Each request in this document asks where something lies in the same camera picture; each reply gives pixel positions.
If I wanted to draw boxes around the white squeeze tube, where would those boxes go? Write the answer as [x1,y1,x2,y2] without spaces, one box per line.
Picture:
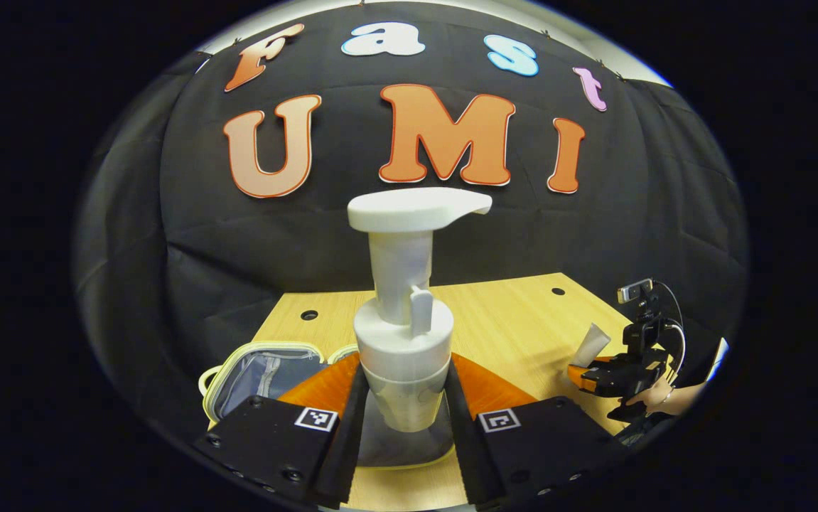
[574,322,612,367]

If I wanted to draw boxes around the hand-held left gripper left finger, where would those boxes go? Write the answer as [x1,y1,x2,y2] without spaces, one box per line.
[194,352,371,510]

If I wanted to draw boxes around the white pump bottle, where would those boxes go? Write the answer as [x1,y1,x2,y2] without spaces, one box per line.
[347,187,493,433]

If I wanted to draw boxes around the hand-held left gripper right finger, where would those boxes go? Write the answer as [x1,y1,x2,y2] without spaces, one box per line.
[444,353,630,510]

